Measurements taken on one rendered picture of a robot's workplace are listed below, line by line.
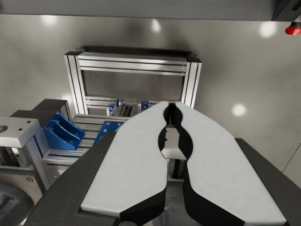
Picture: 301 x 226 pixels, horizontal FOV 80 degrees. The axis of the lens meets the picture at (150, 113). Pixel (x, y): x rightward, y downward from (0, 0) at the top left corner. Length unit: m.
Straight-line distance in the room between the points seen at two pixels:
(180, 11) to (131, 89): 0.92
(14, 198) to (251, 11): 0.69
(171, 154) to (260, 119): 1.40
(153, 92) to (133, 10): 0.91
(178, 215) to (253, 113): 1.35
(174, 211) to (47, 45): 1.39
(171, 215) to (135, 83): 0.90
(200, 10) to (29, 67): 1.51
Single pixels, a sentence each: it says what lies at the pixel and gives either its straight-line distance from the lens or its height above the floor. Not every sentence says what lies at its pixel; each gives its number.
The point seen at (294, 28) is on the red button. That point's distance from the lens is 0.61.
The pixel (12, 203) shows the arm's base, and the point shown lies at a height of 1.07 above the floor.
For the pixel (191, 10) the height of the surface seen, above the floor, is 0.95.
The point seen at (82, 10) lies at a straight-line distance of 0.41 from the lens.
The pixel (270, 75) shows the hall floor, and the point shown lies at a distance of 1.62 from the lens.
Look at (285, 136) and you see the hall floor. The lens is 2.03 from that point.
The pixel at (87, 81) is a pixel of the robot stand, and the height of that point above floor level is 0.21.
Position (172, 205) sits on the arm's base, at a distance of 0.52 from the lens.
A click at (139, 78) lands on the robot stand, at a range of 1.21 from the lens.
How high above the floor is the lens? 1.33
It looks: 58 degrees down
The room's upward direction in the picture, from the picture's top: 174 degrees counter-clockwise
